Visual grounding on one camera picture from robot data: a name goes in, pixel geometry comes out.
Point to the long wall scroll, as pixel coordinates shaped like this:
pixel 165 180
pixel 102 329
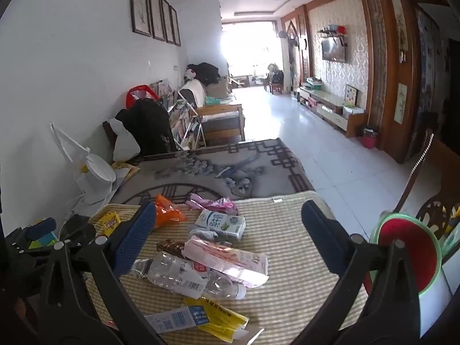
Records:
pixel 399 28

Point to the small framed picture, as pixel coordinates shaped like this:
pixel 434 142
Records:
pixel 351 96

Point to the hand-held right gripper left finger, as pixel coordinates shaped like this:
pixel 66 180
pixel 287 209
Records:
pixel 136 239

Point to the short wall scroll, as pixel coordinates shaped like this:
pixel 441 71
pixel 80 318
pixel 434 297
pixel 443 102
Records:
pixel 400 102

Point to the orange plastic wrapper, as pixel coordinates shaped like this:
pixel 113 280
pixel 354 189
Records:
pixel 169 214

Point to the low television cabinet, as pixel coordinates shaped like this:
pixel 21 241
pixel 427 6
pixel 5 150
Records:
pixel 330 106

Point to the red plastic bag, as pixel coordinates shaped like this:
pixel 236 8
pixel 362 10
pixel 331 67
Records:
pixel 143 89

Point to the wooden chair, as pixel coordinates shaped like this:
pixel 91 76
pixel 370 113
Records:
pixel 440 172

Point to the wall television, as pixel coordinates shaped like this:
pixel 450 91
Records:
pixel 333 50

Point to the magazine rack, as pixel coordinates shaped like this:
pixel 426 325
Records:
pixel 183 122

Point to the pink plastic wrapper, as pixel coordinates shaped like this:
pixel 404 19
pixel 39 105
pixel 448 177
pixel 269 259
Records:
pixel 222 205

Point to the seated person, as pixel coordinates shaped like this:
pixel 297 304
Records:
pixel 219 122

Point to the white milk carton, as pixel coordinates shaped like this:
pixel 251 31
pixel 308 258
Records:
pixel 219 222

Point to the white plastic bag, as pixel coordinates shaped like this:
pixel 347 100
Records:
pixel 124 143

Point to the yellow striped mat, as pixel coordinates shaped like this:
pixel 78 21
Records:
pixel 298 294

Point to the black jacket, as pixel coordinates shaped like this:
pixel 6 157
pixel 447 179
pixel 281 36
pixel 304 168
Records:
pixel 151 125

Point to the clear plastic bottle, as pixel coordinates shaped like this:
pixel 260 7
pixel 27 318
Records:
pixel 172 276

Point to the silver blue snack bag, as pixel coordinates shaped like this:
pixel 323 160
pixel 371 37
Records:
pixel 205 235

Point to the grey patterned cloth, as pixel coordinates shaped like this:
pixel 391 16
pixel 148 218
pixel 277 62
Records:
pixel 201 176

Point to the small yellow box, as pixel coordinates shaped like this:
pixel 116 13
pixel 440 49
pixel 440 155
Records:
pixel 107 221

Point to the yellow booklet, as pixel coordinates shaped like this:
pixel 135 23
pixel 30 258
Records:
pixel 125 171

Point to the yellow plastic wrapper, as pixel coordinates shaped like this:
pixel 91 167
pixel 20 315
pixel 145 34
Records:
pixel 219 318

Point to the red bin with green rim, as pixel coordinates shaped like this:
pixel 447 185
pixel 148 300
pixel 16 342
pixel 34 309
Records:
pixel 406 255

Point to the dark brown cigarette pack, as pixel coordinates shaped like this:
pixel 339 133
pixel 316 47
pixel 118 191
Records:
pixel 170 248

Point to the pink strawberry box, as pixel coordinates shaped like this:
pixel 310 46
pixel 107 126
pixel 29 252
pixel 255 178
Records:
pixel 230 262

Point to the small red floor bin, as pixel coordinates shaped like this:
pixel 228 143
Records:
pixel 370 138

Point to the white cushion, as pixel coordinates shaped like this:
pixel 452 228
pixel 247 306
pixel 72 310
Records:
pixel 196 90

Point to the framed wall picture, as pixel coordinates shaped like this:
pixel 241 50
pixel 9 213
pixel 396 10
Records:
pixel 167 21
pixel 156 14
pixel 175 25
pixel 140 3

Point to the white table fan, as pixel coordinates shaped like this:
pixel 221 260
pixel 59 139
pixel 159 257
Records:
pixel 95 179

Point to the wall shelf with bowls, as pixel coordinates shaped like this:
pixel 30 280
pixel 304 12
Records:
pixel 332 30

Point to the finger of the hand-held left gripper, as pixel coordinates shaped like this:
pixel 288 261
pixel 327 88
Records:
pixel 77 228
pixel 41 227

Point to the snack packets on table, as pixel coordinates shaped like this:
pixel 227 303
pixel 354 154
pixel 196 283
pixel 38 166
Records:
pixel 179 319

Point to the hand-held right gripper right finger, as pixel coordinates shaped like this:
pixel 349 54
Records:
pixel 323 231

